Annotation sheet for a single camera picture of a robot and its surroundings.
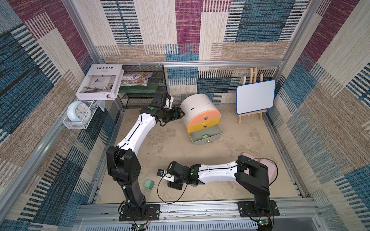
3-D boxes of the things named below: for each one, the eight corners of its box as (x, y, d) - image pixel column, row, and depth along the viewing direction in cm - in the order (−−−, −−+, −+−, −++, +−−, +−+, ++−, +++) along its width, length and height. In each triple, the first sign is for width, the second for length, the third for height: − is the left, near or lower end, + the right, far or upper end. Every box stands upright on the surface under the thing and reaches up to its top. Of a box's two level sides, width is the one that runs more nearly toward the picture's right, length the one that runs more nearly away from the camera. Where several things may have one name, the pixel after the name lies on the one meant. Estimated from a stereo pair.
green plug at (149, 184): (144, 186, 84) (142, 185, 82) (147, 179, 86) (146, 178, 84) (153, 190, 82) (152, 189, 80) (156, 183, 85) (155, 181, 83)
